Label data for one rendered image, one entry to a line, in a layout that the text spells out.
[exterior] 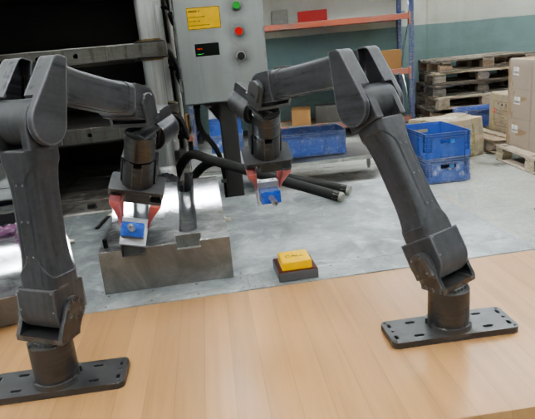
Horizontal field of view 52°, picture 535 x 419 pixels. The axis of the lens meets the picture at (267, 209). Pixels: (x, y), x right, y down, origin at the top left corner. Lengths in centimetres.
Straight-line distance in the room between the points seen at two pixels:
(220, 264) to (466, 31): 731
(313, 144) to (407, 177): 403
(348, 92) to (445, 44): 727
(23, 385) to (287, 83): 65
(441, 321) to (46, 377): 58
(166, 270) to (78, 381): 34
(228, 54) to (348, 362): 131
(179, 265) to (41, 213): 40
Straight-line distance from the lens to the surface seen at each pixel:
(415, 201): 86
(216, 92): 192
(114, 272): 114
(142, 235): 106
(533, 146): 529
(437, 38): 810
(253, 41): 193
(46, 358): 85
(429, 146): 471
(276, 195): 119
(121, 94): 94
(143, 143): 100
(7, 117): 79
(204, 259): 112
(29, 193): 80
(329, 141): 490
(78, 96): 86
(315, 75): 96
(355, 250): 123
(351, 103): 88
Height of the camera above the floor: 125
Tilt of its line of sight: 17 degrees down
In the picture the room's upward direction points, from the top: 5 degrees counter-clockwise
